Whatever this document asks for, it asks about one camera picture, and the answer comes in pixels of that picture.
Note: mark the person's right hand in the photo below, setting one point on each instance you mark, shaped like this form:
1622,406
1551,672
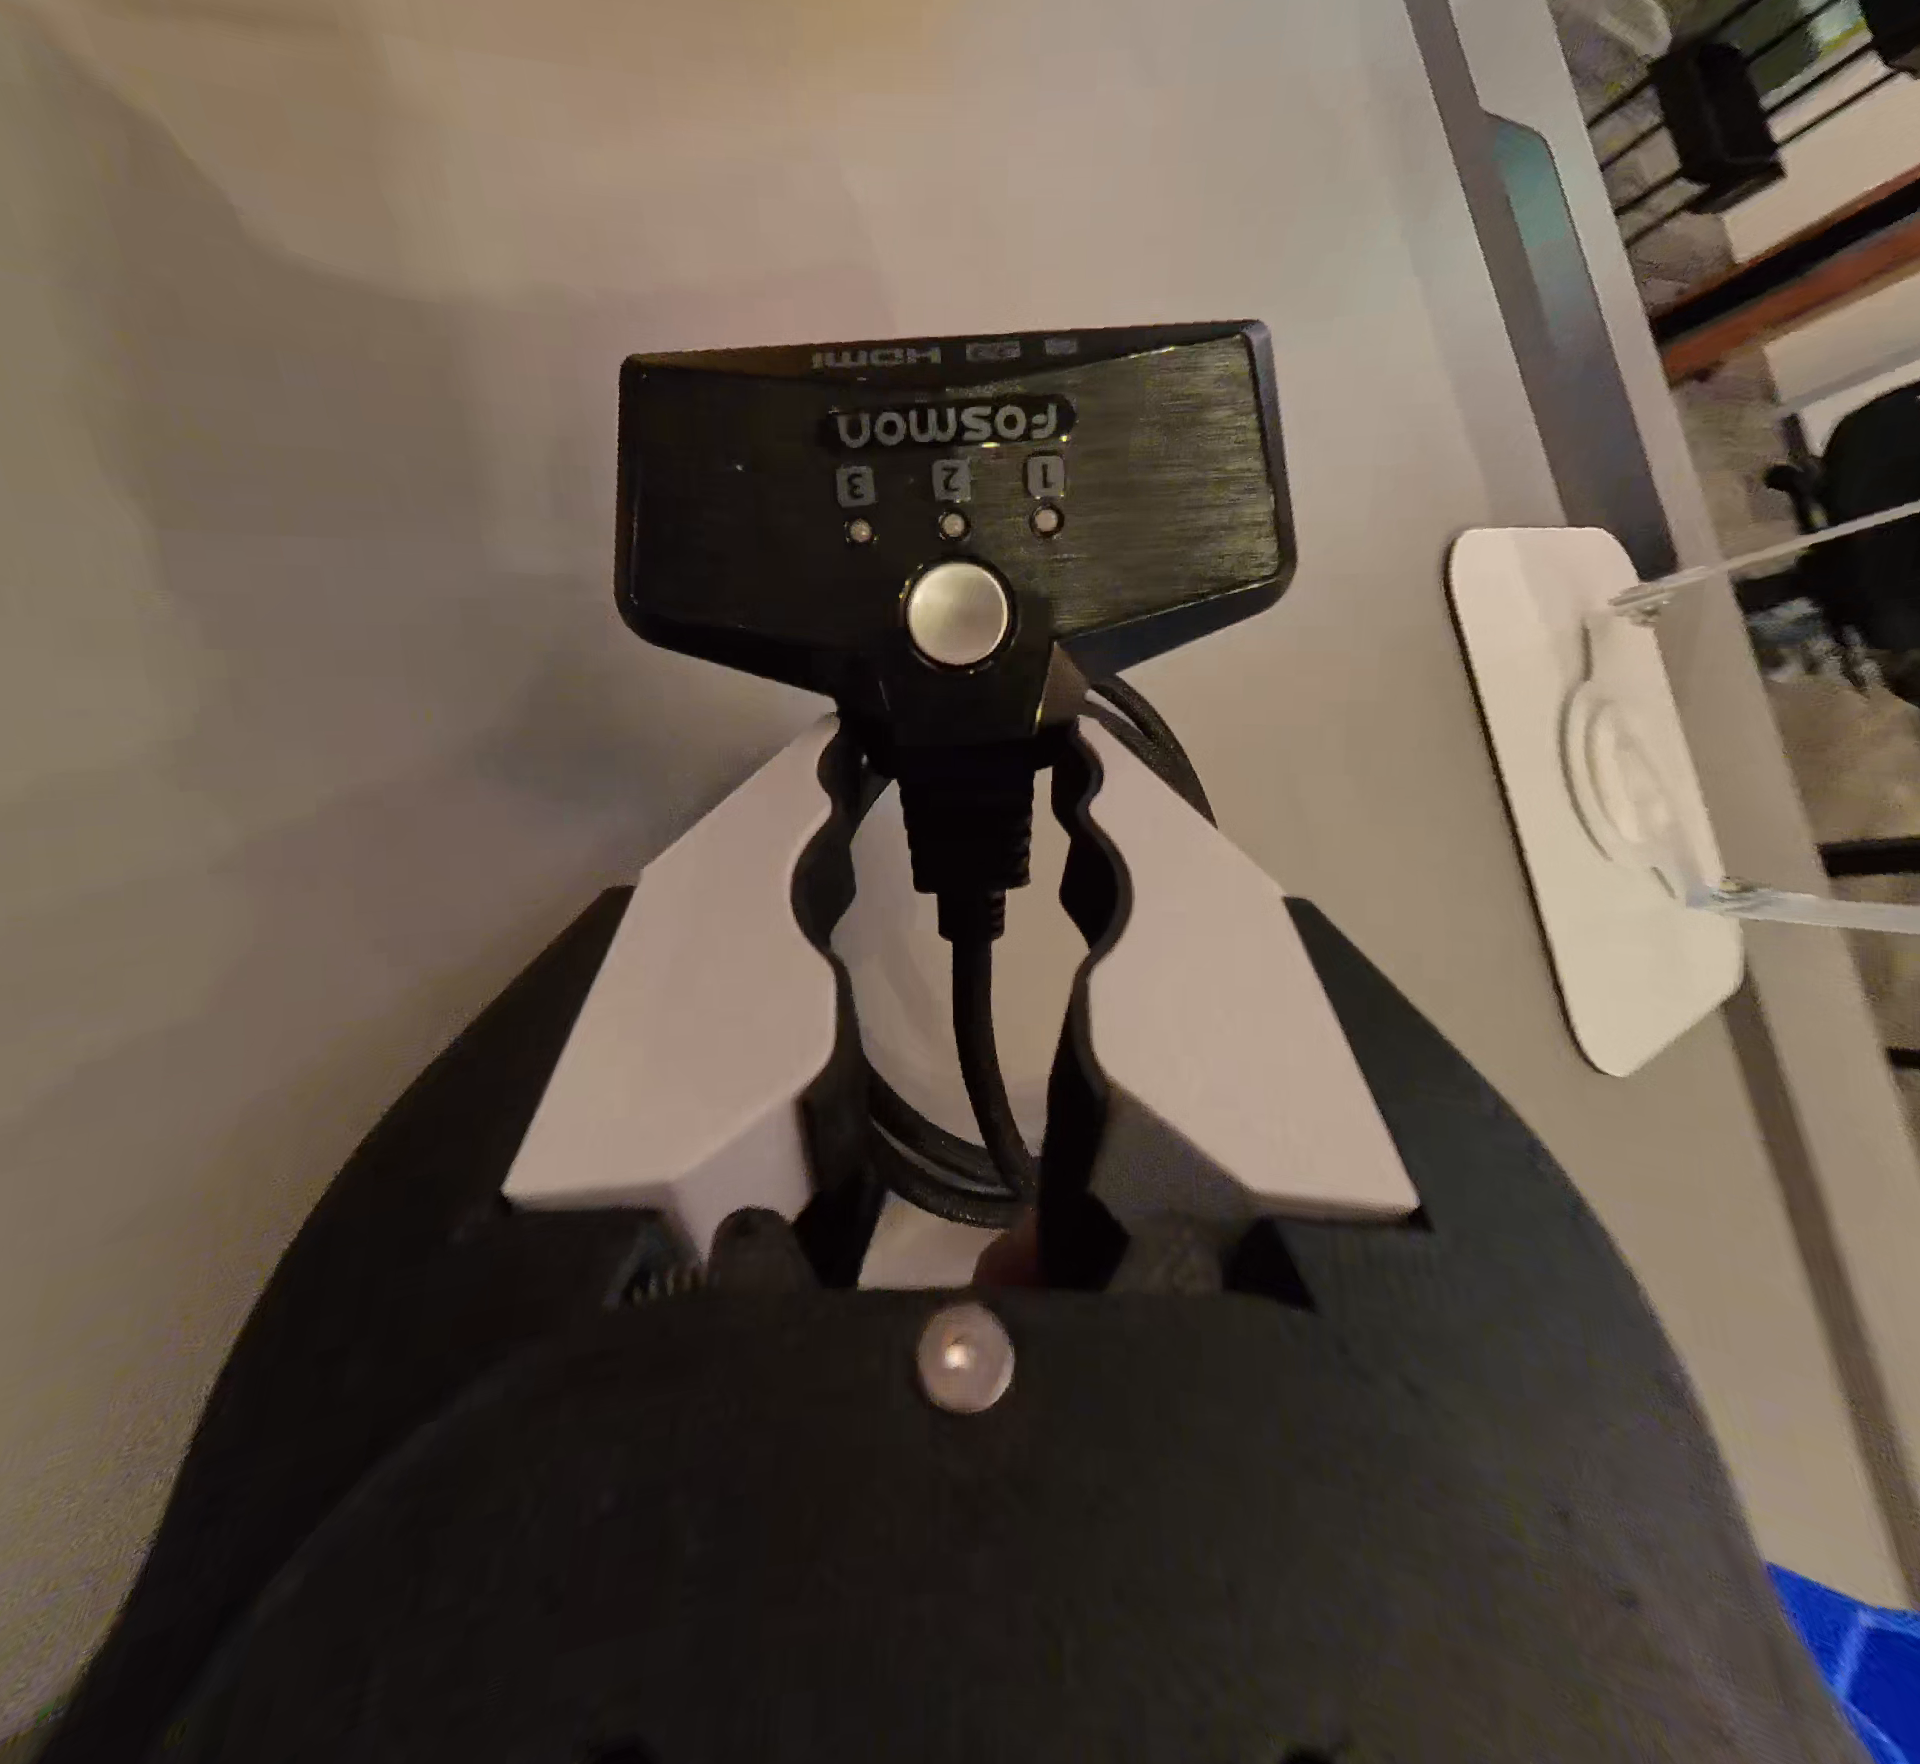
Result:
1014,1262

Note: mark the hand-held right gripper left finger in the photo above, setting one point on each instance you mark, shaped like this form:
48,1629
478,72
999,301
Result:
677,1046

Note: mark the black office chair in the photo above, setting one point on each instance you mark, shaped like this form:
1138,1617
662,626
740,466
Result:
1876,475

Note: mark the brown wooden table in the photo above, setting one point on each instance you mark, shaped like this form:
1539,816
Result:
1801,280

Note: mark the blue storage bin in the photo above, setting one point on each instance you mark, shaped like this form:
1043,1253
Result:
1861,1674

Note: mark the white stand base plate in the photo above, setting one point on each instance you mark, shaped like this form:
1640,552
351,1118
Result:
1529,685

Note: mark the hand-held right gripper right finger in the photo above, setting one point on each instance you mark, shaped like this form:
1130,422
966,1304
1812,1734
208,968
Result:
1262,1059

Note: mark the black HDMI switch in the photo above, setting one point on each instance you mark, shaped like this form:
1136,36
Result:
722,518

